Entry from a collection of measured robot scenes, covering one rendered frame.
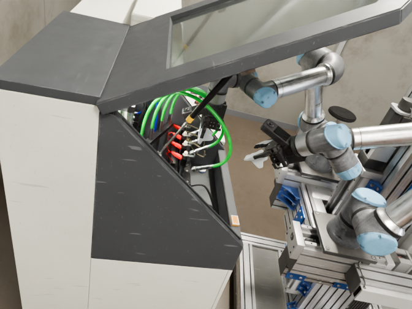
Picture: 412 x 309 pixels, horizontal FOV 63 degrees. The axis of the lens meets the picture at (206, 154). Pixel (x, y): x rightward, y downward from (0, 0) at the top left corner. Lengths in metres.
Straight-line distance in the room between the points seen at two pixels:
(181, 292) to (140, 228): 0.45
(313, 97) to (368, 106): 2.97
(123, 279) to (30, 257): 0.37
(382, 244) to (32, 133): 1.15
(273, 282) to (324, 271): 0.77
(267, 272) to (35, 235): 1.48
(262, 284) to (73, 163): 1.53
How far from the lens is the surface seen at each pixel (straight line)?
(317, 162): 1.81
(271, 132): 1.11
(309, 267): 1.56
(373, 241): 1.28
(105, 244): 1.36
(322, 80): 1.42
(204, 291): 1.61
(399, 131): 1.24
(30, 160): 1.14
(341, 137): 1.02
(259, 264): 2.35
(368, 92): 4.54
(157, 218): 1.23
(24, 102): 1.03
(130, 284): 1.56
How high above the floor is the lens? 1.95
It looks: 34 degrees down
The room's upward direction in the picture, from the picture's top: 16 degrees clockwise
